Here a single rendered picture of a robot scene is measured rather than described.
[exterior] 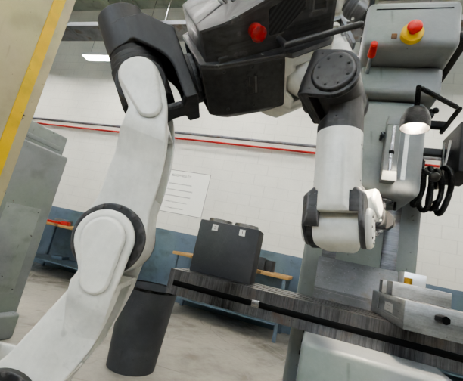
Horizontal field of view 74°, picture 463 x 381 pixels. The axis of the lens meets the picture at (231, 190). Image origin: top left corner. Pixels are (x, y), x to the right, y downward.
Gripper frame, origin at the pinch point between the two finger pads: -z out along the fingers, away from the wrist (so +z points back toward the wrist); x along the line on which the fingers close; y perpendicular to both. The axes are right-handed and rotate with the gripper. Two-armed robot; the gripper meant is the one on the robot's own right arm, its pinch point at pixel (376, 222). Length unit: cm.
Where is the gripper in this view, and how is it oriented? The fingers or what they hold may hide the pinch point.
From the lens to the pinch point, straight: 112.0
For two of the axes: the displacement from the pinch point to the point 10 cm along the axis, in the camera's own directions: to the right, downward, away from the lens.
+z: -5.8, -2.9, -7.6
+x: -7.9, -0.5, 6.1
